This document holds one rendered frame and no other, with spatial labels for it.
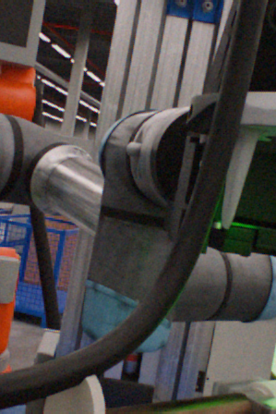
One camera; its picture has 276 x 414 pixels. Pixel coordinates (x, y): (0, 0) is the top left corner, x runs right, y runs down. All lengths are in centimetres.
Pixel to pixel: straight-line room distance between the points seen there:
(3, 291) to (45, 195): 334
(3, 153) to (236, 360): 151
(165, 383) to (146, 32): 60
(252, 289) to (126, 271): 14
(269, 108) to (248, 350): 198
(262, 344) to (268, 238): 188
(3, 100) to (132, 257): 377
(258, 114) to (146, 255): 27
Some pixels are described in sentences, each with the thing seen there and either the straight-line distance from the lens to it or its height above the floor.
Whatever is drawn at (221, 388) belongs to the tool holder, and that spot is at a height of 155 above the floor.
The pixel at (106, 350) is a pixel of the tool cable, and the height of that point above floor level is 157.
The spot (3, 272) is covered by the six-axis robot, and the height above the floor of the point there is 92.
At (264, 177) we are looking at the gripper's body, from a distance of 37.
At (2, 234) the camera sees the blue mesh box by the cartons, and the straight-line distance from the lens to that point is 689.
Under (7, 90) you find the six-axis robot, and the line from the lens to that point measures 429.
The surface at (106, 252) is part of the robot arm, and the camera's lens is 54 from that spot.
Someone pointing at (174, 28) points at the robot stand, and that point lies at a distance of 118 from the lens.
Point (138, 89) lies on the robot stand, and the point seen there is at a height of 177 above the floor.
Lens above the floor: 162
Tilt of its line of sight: 3 degrees down
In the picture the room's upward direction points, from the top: 10 degrees clockwise
